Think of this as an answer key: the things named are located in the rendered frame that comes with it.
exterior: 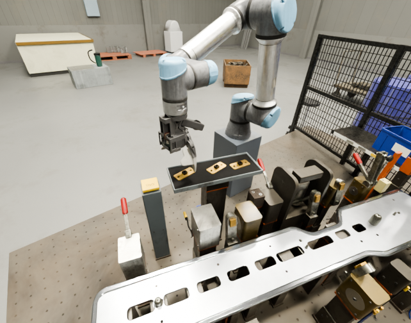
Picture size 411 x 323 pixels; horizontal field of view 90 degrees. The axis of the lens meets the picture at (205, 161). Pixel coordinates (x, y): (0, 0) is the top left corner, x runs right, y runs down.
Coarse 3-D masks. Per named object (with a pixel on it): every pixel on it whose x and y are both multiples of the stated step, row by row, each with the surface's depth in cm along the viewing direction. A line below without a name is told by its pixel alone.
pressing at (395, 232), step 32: (352, 224) 83; (384, 224) 83; (224, 256) 71; (256, 256) 71; (320, 256) 72; (352, 256) 72; (384, 256) 73; (128, 288) 62; (160, 288) 62; (192, 288) 62; (224, 288) 63; (256, 288) 63; (288, 288) 63; (96, 320) 55; (128, 320) 56; (160, 320) 56; (192, 320) 56
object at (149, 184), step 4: (144, 180) 77; (148, 180) 77; (152, 180) 77; (156, 180) 77; (144, 184) 76; (148, 184) 76; (152, 184) 76; (156, 184) 76; (144, 188) 74; (148, 188) 74; (152, 188) 74; (156, 188) 75
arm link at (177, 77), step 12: (168, 60) 53; (180, 60) 53; (168, 72) 54; (180, 72) 54; (192, 72) 58; (168, 84) 55; (180, 84) 56; (192, 84) 59; (168, 96) 57; (180, 96) 58
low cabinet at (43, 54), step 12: (24, 36) 643; (36, 36) 651; (48, 36) 658; (60, 36) 666; (72, 36) 675; (84, 36) 683; (24, 48) 551; (36, 48) 565; (48, 48) 579; (60, 48) 594; (72, 48) 609; (84, 48) 625; (24, 60) 563; (36, 60) 577; (48, 60) 591; (60, 60) 607; (72, 60) 624; (84, 60) 640; (36, 72) 590; (48, 72) 607; (60, 72) 623
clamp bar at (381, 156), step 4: (376, 152) 89; (380, 152) 87; (384, 152) 87; (376, 156) 88; (380, 156) 87; (384, 156) 86; (388, 156) 84; (392, 156) 84; (376, 160) 88; (380, 160) 87; (384, 160) 88; (388, 160) 85; (376, 164) 89; (380, 164) 90; (372, 168) 91; (376, 168) 89; (380, 168) 90; (372, 172) 91; (376, 172) 92; (368, 176) 93; (372, 176) 91; (376, 176) 92; (368, 180) 93; (372, 180) 92; (372, 184) 95
